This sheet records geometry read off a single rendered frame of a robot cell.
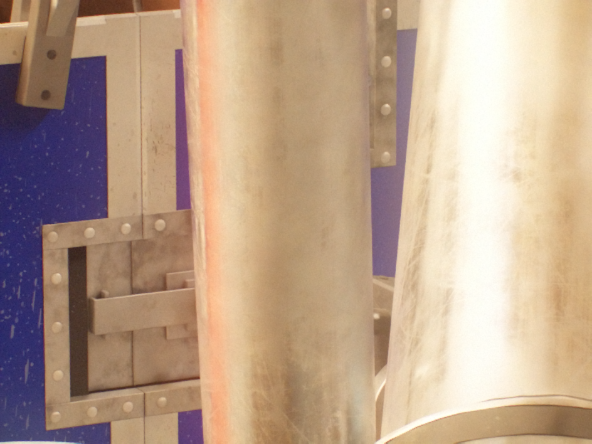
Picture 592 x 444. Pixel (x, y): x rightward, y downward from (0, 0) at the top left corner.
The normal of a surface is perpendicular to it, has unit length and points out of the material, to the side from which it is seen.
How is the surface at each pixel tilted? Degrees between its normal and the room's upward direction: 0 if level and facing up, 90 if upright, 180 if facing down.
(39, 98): 90
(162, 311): 90
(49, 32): 120
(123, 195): 90
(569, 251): 28
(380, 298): 78
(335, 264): 104
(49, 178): 90
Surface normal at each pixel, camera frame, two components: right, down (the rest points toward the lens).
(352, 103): 0.85, 0.25
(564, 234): 0.03, -0.75
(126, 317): 0.45, 0.20
